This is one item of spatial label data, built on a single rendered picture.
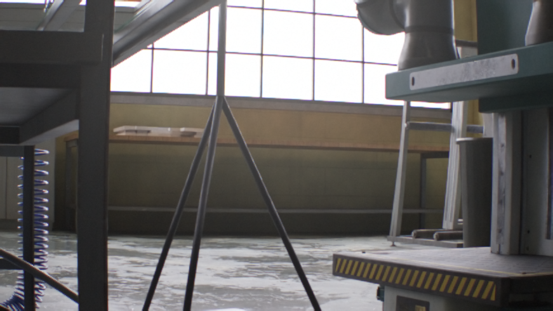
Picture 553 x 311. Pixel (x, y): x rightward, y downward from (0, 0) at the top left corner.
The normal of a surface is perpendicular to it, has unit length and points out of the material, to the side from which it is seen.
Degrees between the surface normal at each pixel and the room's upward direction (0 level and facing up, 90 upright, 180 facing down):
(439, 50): 73
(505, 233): 90
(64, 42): 90
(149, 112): 90
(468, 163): 94
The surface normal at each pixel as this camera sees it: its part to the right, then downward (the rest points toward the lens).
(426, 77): -0.93, -0.03
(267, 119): 0.34, -0.02
